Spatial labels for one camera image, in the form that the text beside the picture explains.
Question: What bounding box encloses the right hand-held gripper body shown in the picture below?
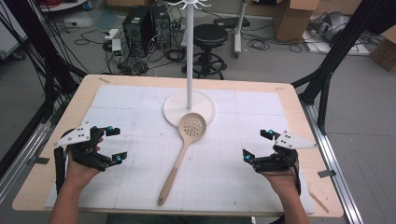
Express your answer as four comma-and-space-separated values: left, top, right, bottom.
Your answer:
252, 130, 318, 174

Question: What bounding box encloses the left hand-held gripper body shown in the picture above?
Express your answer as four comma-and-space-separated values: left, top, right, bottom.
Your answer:
53, 121, 108, 173

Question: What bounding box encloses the person's right hand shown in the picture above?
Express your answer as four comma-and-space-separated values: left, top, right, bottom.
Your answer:
262, 169, 301, 196

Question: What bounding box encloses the person's left hand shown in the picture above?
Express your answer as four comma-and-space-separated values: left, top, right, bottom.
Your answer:
64, 137, 105, 189

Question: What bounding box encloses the white grid mat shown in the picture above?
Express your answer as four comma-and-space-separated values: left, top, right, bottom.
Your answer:
44, 84, 315, 215

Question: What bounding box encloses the black tape piece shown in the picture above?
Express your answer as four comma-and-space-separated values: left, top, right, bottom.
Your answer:
317, 169, 337, 179
30, 157, 50, 166

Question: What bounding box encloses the thin wooden stick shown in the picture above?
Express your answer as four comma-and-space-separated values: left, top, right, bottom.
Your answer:
307, 189, 330, 215

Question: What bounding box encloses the beige slotted spoon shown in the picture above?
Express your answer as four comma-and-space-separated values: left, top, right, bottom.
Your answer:
157, 112, 207, 207

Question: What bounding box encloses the white hook rack stand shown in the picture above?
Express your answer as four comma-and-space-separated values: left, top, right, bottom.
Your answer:
163, 0, 217, 127

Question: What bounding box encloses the white power adapter box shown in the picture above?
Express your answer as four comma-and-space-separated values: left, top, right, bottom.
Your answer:
110, 38, 123, 58

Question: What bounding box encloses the person's lap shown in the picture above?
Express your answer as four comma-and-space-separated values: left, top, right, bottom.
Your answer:
106, 213, 254, 224

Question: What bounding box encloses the white power strip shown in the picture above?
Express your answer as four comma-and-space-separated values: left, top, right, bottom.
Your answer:
104, 28, 120, 41

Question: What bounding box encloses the black computer tower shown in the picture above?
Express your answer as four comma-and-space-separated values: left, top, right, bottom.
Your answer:
150, 4, 173, 49
121, 5, 154, 58

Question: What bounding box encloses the white stand leg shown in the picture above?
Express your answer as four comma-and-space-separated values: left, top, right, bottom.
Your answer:
233, 0, 248, 59

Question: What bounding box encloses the black round stool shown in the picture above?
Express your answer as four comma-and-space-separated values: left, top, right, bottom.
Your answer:
181, 23, 230, 80

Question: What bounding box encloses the large cardboard box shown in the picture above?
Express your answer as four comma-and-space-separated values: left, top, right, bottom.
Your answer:
272, 0, 320, 43

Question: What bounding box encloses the black flat device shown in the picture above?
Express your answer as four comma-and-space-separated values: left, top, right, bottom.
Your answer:
213, 15, 251, 29

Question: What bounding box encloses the grey headset device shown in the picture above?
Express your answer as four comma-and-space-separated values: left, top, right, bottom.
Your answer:
309, 11, 352, 43

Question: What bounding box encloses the white round table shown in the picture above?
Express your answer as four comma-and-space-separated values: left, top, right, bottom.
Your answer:
39, 0, 89, 13

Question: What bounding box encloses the small cardboard box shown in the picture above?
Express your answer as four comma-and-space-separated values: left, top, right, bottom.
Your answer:
369, 25, 396, 74

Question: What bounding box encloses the black gripper strap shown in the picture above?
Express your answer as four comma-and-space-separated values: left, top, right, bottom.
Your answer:
53, 147, 67, 194

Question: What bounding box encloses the aluminium rail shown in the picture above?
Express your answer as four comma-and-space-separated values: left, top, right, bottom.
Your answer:
299, 100, 364, 224
0, 119, 53, 203

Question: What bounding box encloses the black metal frame strut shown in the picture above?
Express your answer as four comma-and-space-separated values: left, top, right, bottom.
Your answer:
291, 0, 389, 135
11, 0, 89, 120

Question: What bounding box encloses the coiled black floor cable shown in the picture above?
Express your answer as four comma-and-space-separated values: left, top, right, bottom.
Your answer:
247, 32, 304, 54

